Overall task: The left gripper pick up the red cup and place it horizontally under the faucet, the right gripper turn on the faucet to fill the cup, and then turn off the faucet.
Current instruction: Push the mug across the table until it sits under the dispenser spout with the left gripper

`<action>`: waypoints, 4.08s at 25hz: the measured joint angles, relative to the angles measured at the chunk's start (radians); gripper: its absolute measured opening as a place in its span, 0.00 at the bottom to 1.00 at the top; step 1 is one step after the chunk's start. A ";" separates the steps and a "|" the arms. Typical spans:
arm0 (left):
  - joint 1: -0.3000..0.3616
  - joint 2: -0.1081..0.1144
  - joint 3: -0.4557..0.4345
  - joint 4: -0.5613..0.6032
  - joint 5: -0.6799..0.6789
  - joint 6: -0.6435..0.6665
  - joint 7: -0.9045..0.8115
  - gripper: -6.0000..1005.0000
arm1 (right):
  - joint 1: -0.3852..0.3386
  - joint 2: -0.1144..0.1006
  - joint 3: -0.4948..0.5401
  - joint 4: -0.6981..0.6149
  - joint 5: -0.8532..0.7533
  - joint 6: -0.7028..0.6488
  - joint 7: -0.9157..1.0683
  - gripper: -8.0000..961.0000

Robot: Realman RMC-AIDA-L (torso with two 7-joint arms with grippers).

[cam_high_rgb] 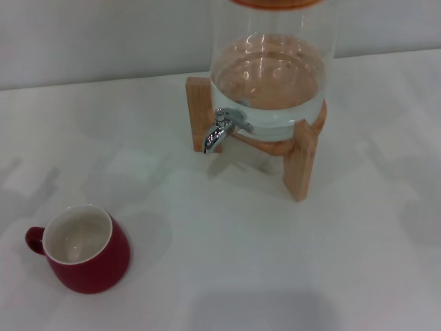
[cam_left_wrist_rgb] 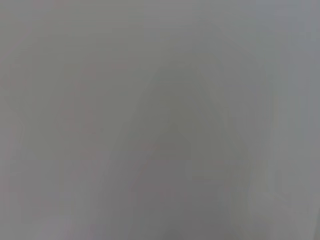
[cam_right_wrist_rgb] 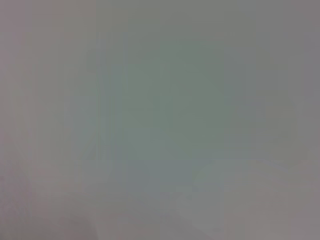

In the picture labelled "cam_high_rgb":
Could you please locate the clear glass water dispenser jar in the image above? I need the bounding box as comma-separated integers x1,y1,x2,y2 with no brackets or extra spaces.
209,0,342,143

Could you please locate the red ceramic cup white inside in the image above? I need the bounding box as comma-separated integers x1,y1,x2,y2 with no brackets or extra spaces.
24,203,132,295

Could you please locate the chrome faucet tap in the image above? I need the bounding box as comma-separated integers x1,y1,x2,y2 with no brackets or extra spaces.
203,107,254,155

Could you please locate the wooden dispenser stand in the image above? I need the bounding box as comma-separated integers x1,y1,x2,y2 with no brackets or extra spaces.
185,76,328,203

